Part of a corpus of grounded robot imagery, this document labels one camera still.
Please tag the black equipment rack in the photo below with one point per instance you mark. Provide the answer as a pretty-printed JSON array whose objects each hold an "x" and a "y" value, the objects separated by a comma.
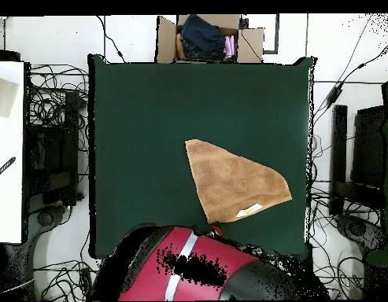
[{"x": 55, "y": 151}]

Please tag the pink cloth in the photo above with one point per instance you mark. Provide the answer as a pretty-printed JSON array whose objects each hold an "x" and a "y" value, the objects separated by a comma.
[{"x": 229, "y": 47}]

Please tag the tan terry towel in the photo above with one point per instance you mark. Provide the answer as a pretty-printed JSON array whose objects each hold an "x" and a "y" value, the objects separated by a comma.
[{"x": 231, "y": 182}]

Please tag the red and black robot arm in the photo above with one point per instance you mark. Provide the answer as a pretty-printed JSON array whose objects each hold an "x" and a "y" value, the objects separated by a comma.
[{"x": 149, "y": 276}]

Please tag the brown cardboard box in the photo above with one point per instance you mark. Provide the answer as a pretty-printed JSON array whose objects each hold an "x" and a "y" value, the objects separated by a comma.
[{"x": 248, "y": 44}]

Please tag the blue denim jeans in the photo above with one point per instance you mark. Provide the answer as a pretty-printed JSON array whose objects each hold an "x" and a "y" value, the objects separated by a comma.
[{"x": 201, "y": 36}]

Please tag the white side table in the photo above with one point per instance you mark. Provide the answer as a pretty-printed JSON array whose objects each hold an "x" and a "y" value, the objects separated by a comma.
[{"x": 8, "y": 188}]

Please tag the beige paper sheet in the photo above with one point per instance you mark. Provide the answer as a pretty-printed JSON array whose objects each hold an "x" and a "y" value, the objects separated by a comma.
[{"x": 3, "y": 97}]

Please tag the dark green table cloth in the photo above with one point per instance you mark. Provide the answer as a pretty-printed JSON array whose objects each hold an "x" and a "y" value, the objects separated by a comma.
[{"x": 143, "y": 141}]

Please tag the black metal frame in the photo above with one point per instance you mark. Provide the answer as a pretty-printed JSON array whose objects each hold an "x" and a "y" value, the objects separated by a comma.
[{"x": 338, "y": 151}]

